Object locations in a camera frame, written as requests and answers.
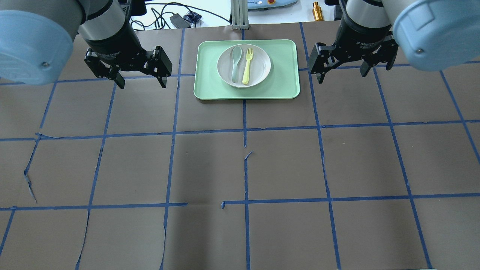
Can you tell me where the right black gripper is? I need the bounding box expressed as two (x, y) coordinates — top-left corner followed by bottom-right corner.
(307, 15), (399, 84)

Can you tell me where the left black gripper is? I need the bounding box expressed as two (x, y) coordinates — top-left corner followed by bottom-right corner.
(79, 22), (173, 89)

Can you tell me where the aluminium frame post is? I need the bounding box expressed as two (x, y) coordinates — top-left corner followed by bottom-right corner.
(230, 0), (250, 30)

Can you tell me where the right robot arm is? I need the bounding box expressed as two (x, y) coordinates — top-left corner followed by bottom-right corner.
(307, 0), (480, 83)

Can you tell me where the white round plate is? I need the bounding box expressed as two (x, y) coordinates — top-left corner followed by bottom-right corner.
(216, 44), (272, 88)

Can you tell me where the teach pendant tablet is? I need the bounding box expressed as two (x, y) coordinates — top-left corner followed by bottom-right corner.
(247, 0), (298, 11)

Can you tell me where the black power adapter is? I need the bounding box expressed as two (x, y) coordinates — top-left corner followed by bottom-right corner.
(169, 13), (191, 29)

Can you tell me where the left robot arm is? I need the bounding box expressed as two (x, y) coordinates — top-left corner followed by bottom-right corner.
(0, 0), (173, 88)

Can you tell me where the light green plastic spoon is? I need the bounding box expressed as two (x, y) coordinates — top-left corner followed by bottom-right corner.
(231, 46), (243, 83)

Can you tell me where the yellow plastic fork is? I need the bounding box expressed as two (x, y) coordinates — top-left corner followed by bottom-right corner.
(242, 47), (254, 85)

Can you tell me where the light green tray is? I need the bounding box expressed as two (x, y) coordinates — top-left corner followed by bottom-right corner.
(193, 39), (300, 100)

